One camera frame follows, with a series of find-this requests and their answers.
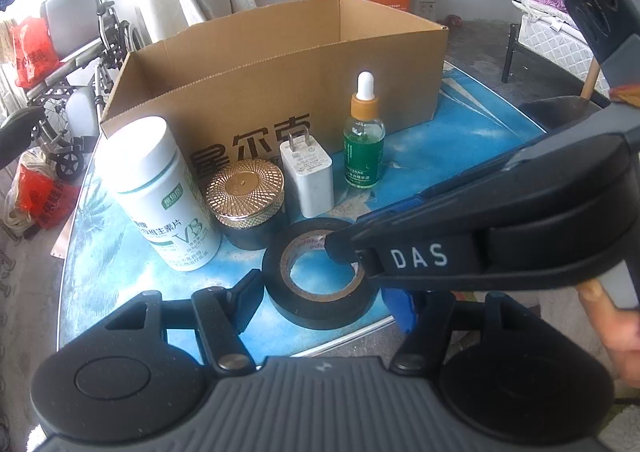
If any black plastic seat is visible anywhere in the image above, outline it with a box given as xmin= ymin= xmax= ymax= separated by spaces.
xmin=0 ymin=106 xmax=38 ymax=170

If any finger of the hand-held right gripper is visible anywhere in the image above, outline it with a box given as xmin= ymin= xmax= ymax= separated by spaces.
xmin=325 ymin=169 xmax=507 ymax=279
xmin=356 ymin=162 xmax=508 ymax=228

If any person's right hand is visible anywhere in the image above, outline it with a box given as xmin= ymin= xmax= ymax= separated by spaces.
xmin=575 ymin=279 xmax=640 ymax=383

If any black electrical tape roll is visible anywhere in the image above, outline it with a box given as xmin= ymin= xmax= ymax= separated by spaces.
xmin=261 ymin=217 xmax=381 ymax=331

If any grey wheelchair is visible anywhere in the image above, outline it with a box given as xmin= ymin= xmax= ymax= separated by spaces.
xmin=20 ymin=0 xmax=146 ymax=183

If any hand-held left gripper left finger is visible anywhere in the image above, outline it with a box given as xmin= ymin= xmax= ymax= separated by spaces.
xmin=102 ymin=269 xmax=263 ymax=378

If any white charger plug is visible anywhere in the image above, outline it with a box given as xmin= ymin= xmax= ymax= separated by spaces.
xmin=279 ymin=132 xmax=334 ymax=219

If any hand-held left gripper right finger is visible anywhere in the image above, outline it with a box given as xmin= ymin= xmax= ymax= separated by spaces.
xmin=382 ymin=288 xmax=545 ymax=378

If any red plastic bag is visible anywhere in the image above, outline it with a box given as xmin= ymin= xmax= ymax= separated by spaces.
xmin=4 ymin=152 xmax=83 ymax=232
xmin=11 ymin=16 xmax=60 ymax=88

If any black jar with gold lid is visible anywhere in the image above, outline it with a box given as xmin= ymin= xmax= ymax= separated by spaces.
xmin=200 ymin=159 xmax=290 ymax=250

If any green dropper bottle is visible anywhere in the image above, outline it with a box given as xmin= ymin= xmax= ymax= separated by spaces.
xmin=343 ymin=71 xmax=386 ymax=190

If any black metal stand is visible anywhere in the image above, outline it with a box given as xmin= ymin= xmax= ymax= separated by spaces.
xmin=501 ymin=22 xmax=522 ymax=84

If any white vitamin bottle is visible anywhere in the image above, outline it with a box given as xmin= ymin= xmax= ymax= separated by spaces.
xmin=95 ymin=116 xmax=222 ymax=274

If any brown cardboard box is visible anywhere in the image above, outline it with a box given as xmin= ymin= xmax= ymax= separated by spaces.
xmin=99 ymin=0 xmax=449 ymax=183

